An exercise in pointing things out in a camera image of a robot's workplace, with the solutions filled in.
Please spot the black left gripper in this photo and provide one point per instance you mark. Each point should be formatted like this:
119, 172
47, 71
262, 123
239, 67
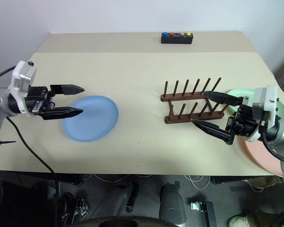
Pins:
39, 99

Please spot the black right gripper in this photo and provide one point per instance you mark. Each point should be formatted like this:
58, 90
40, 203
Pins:
245, 123

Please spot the green plate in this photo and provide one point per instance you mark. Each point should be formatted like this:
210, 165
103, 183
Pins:
236, 93

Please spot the pink-red plate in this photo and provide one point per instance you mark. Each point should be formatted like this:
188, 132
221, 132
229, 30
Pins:
258, 156

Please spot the dark wooden dish rack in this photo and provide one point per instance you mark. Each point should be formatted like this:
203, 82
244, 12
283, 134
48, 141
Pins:
180, 97

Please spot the blue plate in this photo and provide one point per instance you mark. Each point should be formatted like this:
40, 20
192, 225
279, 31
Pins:
92, 123

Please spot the black table foot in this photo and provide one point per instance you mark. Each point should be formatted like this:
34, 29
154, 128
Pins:
71, 180
227, 180

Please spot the olive trouser leg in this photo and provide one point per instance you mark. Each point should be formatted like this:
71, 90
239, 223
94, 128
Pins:
265, 182

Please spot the black button box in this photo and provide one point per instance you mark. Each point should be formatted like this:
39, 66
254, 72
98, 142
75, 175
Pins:
176, 40

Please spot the dark rounded shape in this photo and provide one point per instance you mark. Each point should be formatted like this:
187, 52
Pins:
172, 203

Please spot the white shoe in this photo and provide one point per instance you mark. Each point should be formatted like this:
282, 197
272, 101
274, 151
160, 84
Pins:
239, 221

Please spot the wide dark curved shape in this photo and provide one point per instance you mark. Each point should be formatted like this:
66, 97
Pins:
132, 222

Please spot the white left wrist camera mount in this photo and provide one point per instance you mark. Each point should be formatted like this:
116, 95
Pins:
21, 73

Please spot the metal bracket with black bar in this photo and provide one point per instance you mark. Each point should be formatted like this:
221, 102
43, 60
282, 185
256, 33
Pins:
203, 210

